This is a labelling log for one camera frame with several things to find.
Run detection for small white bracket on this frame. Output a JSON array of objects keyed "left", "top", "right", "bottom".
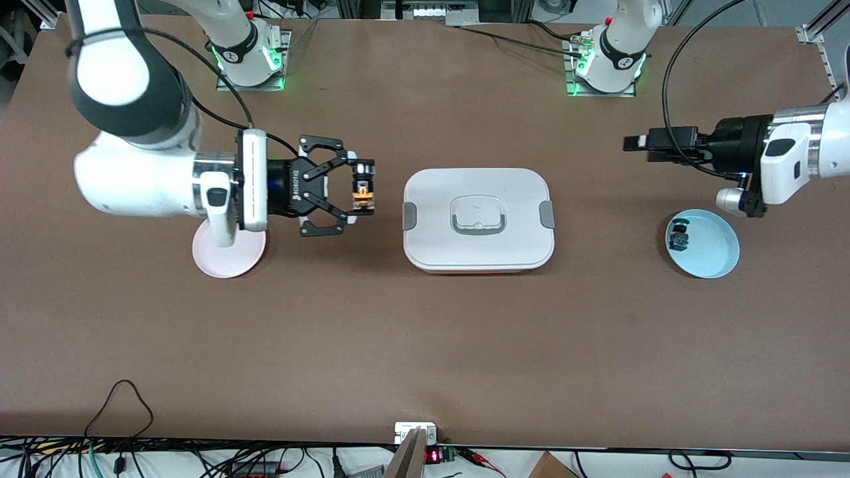
[{"left": 394, "top": 422, "right": 438, "bottom": 445}]

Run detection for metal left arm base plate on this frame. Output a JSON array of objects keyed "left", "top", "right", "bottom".
[{"left": 562, "top": 37, "right": 637, "bottom": 98}]

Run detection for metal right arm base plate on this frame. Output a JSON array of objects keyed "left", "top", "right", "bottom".
[{"left": 216, "top": 29, "right": 293, "bottom": 92}]

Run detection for aluminium profile bar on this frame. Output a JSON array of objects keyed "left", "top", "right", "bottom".
[{"left": 384, "top": 427, "right": 428, "bottom": 478}]

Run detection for blue push-button switch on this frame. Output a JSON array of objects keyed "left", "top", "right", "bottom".
[{"left": 669, "top": 218, "right": 692, "bottom": 254}]

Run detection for brown cardboard box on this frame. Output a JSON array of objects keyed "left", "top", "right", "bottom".
[{"left": 528, "top": 451, "right": 580, "bottom": 478}]

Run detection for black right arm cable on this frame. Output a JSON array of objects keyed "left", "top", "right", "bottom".
[{"left": 65, "top": 25, "right": 301, "bottom": 159}]

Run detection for black cable to arm base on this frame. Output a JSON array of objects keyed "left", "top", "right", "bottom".
[{"left": 446, "top": 20, "right": 593, "bottom": 59}]

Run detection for black looped cable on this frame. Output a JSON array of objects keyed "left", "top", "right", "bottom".
[{"left": 84, "top": 380, "right": 155, "bottom": 440}]

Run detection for white lidded box grey latches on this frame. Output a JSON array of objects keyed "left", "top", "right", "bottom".
[{"left": 402, "top": 167, "right": 556, "bottom": 275}]

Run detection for pink round plate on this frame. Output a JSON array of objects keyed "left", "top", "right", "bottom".
[{"left": 192, "top": 226, "right": 268, "bottom": 279}]

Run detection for black oval cable loop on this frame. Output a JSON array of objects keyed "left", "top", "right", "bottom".
[{"left": 667, "top": 449, "right": 733, "bottom": 471}]

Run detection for aluminium frame rail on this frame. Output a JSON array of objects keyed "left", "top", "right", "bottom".
[{"left": 796, "top": 0, "right": 850, "bottom": 99}]

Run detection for light blue round plate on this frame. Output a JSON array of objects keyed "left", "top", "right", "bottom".
[{"left": 665, "top": 209, "right": 740, "bottom": 279}]

